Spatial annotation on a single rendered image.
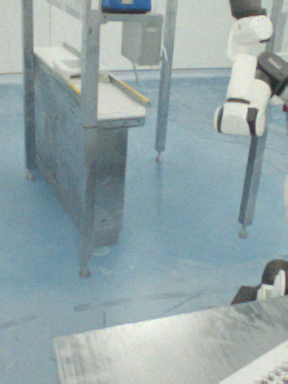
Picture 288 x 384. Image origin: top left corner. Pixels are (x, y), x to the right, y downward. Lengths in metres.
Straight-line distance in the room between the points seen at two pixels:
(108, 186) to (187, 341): 1.64
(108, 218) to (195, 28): 3.83
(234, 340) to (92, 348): 0.28
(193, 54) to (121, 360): 5.41
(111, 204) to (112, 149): 0.32
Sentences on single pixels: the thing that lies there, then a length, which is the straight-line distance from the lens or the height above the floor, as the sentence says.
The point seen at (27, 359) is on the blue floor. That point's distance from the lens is 2.25.
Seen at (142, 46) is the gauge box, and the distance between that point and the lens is 2.27.
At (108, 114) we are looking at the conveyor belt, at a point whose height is 0.82.
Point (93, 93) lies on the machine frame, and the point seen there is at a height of 0.95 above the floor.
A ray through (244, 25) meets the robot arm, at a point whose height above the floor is 1.38.
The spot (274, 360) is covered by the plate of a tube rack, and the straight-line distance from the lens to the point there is 0.98.
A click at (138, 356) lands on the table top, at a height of 0.86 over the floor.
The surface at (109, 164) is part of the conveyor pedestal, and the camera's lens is 2.56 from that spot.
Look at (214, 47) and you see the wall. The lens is 6.35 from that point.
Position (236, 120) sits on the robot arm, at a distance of 1.40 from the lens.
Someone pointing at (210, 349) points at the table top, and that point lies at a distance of 1.07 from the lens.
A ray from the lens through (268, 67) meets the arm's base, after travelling 1.61.
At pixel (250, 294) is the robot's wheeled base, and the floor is 0.17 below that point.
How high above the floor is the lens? 1.60
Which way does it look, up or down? 22 degrees down
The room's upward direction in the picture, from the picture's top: 5 degrees clockwise
